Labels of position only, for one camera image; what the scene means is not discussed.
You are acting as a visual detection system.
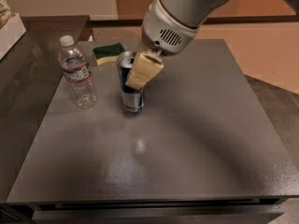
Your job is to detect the grey cabinet drawer front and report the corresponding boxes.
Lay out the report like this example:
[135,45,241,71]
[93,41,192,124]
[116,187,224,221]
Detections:
[32,204,284,224]

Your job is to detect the silver blue redbull can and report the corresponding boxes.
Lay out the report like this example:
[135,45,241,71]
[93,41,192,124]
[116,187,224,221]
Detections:
[117,51,145,112]

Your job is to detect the white box on counter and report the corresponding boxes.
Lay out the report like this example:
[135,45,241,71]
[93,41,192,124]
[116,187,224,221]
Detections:
[0,13,26,60]

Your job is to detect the green yellow sponge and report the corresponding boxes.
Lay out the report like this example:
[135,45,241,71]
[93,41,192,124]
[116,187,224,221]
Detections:
[93,43,125,66]

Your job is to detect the clear plastic water bottle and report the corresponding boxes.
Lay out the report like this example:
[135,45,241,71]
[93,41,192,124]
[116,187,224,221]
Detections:
[58,35,97,109]

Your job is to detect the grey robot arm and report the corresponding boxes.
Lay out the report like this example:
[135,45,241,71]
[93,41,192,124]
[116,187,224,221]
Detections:
[125,0,230,91]

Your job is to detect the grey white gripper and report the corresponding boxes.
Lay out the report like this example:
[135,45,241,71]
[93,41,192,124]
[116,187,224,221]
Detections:
[126,0,199,91]

